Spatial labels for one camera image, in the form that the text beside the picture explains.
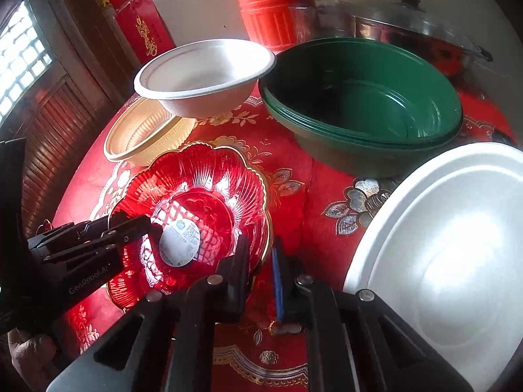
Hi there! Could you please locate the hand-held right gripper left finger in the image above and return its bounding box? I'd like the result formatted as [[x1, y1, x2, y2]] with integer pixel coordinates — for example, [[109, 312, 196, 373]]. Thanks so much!
[[47, 234, 251, 392]]

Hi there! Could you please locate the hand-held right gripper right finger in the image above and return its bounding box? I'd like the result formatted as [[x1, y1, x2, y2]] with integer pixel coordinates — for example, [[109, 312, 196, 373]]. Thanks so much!
[[272, 248, 475, 392]]

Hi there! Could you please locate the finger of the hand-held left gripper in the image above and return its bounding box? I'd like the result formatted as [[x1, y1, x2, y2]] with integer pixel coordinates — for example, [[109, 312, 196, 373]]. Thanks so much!
[[42, 215, 164, 265], [27, 216, 111, 254]]

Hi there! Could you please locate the red glass scalloped plate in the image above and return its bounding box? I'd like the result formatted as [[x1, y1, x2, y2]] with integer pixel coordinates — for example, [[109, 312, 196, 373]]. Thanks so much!
[[105, 141, 274, 310]]

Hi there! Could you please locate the beige ribbed plastic bowl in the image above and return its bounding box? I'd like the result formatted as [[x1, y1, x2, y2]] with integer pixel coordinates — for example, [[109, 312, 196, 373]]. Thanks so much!
[[103, 97, 197, 167]]

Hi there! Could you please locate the small white paper bowl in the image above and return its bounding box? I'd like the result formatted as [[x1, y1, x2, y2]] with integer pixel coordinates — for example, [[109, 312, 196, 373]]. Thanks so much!
[[134, 39, 277, 120]]

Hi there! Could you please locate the green plastic bowl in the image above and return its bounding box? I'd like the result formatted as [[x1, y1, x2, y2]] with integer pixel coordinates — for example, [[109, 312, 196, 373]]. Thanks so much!
[[258, 37, 464, 178]]

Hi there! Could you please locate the person's left hand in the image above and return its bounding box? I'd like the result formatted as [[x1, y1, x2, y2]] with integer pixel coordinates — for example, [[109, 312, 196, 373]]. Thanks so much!
[[6, 329, 59, 383]]

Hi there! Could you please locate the dark wooden slatted door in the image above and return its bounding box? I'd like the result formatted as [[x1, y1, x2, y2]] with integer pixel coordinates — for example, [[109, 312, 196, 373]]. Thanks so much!
[[0, 0, 137, 239]]

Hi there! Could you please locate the red floral tablecloth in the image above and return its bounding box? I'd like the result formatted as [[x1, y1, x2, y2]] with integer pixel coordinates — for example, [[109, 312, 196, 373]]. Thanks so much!
[[53, 75, 517, 392]]

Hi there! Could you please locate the grid window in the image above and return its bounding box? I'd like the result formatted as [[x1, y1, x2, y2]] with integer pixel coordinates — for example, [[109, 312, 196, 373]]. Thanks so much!
[[0, 0, 56, 125]]

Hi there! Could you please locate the red plastic thermos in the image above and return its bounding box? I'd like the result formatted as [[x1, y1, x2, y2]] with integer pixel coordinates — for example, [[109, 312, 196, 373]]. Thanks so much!
[[226, 0, 315, 54]]

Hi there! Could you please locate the clear glass pitcher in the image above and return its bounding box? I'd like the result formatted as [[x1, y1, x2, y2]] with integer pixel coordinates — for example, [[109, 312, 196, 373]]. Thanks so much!
[[288, 0, 356, 44]]

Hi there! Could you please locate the steel pot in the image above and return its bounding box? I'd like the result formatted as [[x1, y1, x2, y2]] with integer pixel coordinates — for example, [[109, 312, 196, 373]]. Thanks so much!
[[355, 18, 494, 77]]

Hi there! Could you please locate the glass pot lid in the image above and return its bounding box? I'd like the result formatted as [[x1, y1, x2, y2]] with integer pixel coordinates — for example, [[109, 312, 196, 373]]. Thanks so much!
[[357, 0, 482, 50]]

